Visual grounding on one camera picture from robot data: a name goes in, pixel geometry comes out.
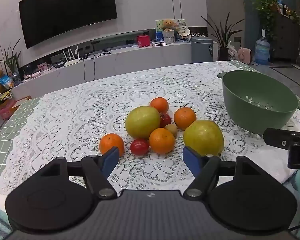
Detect trailing potted plant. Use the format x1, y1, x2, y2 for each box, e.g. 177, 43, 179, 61
252, 0, 282, 40

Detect red box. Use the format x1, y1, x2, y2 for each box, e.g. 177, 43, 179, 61
137, 35, 150, 47

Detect blue snack bag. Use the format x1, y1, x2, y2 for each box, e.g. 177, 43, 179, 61
0, 75, 14, 89

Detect small yellow fruit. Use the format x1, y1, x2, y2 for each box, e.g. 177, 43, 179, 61
164, 124, 178, 137

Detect dark grey cabinet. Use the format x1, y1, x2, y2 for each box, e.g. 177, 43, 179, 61
272, 12, 300, 61

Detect black cable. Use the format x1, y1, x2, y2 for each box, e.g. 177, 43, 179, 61
83, 52, 111, 82

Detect slim green plant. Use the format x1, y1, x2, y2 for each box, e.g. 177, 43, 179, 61
0, 39, 22, 80

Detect green colander bowl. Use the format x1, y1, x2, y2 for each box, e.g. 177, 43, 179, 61
217, 70, 300, 134

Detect pink heater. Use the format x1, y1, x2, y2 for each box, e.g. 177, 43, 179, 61
237, 47, 254, 64

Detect grey trash bin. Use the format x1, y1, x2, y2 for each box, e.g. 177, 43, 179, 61
191, 36, 214, 64

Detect black wall television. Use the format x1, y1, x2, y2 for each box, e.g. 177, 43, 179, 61
18, 0, 118, 50

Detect long-leaf potted plant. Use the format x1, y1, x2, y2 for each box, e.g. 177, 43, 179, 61
201, 12, 244, 62

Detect striped teal cloth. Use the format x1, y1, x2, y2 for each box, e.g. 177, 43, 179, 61
0, 172, 300, 240

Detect small potted plant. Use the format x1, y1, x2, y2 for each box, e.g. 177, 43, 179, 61
287, 10, 300, 26

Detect brown teddy bear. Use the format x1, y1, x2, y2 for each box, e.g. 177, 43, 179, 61
162, 19, 176, 32

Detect paper hand fan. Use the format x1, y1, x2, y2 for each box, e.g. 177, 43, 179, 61
176, 26, 191, 39

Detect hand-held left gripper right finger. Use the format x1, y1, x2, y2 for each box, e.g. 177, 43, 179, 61
182, 145, 264, 199

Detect orange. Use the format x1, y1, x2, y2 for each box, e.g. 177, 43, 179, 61
174, 107, 197, 131
99, 133, 125, 157
149, 97, 169, 113
149, 128, 176, 155

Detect blue water bottle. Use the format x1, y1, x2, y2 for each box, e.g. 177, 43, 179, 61
254, 29, 271, 66

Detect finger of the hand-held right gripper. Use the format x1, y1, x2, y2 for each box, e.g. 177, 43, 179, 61
263, 128, 300, 148

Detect white router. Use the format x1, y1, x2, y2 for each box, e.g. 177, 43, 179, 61
62, 47, 81, 67

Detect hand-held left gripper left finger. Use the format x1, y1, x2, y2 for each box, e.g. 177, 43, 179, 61
36, 146, 120, 200

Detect red tomato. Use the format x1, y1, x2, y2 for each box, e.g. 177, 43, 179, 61
130, 139, 150, 155
160, 113, 172, 128

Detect white plastic bag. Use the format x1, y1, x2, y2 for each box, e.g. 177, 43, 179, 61
227, 45, 239, 60

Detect white marble television console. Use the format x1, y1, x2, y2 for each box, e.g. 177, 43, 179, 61
11, 41, 218, 98

